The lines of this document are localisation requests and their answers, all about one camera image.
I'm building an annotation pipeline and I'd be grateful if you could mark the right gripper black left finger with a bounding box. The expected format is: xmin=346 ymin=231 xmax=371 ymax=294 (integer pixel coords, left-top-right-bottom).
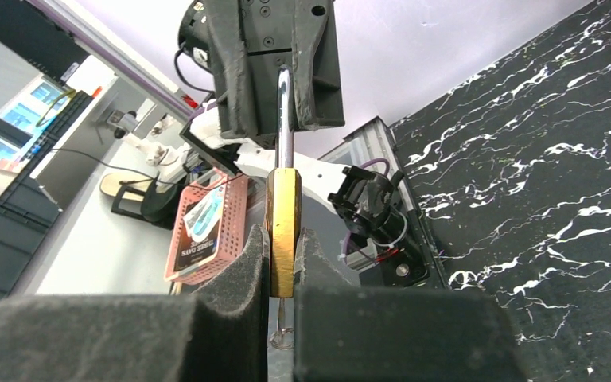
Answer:
xmin=0 ymin=225 xmax=269 ymax=381

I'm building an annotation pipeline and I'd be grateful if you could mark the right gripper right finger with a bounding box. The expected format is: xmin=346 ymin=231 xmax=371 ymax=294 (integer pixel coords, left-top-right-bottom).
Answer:
xmin=292 ymin=228 xmax=527 ymax=381

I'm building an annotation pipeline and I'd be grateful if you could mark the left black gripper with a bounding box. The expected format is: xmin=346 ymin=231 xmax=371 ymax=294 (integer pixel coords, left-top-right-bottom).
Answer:
xmin=205 ymin=1 xmax=344 ymax=146

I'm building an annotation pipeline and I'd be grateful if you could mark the small silver key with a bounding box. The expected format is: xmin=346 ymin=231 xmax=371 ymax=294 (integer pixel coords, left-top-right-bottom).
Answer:
xmin=269 ymin=298 xmax=294 ymax=350

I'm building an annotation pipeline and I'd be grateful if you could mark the brass padlock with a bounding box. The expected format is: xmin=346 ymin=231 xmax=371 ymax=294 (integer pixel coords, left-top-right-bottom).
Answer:
xmin=267 ymin=65 xmax=302 ymax=298

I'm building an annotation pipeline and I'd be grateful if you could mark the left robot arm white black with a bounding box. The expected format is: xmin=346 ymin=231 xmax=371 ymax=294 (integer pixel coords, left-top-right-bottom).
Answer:
xmin=177 ymin=1 xmax=408 ymax=246

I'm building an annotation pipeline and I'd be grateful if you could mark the pink basket with book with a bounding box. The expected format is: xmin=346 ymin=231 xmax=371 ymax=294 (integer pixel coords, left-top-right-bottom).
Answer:
xmin=164 ymin=170 xmax=248 ymax=286

